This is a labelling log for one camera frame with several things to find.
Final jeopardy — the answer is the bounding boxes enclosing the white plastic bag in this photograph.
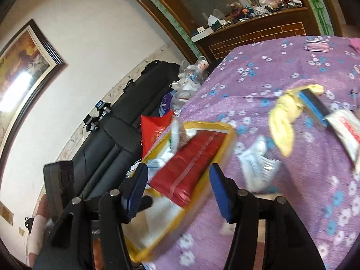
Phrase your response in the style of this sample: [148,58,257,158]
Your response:
[169,80,199,113]

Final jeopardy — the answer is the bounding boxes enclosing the white tissue packet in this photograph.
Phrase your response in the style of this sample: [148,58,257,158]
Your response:
[238,135,283,193]

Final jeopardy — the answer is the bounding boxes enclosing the small camera on tripod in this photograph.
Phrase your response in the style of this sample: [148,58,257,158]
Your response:
[94,100,112,116]
[84,114,100,132]

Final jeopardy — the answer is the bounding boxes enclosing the dark-framed wall painting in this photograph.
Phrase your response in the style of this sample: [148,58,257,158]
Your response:
[0,19,68,172]

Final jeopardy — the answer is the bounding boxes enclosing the purple bag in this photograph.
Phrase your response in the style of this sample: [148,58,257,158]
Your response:
[159,91,176,116]

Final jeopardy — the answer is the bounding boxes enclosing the white and green packet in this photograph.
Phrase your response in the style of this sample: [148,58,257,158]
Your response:
[153,119,194,161]

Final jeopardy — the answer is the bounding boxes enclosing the yellow cloth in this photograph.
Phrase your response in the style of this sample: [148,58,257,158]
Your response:
[268,84,324,157]

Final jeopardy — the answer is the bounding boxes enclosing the white packet with red print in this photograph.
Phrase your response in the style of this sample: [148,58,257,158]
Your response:
[325,109,360,172]

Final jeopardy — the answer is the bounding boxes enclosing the purple floral bed sheet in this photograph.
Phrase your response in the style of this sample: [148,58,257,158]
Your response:
[142,35,360,270]

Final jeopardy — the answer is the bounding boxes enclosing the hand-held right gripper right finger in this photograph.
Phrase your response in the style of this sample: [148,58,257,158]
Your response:
[209,163,321,270]

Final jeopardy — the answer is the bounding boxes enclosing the red shopping bag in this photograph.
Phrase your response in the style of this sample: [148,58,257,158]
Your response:
[140,110,176,159]

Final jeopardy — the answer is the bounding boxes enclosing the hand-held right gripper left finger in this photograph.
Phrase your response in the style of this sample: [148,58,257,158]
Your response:
[34,163,149,270]

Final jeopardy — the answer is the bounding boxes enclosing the wooden counter cabinet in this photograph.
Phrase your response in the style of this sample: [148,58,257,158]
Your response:
[191,7,308,61]

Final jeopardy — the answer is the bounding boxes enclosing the black leather sofa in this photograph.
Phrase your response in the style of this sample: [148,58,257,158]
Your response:
[73,60,182,200]

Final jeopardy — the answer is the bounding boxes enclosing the yellow-rimmed white tray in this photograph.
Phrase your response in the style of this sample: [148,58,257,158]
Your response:
[124,121,237,263]

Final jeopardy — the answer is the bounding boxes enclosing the pink packet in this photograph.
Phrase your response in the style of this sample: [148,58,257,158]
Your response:
[304,42,329,52]

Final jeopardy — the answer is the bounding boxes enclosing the green bamboo-print pillar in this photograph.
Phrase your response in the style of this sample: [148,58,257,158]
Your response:
[128,0,203,61]
[301,0,335,36]

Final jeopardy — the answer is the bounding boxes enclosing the bag of plastic bottles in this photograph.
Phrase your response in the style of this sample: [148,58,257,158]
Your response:
[178,56,210,86]

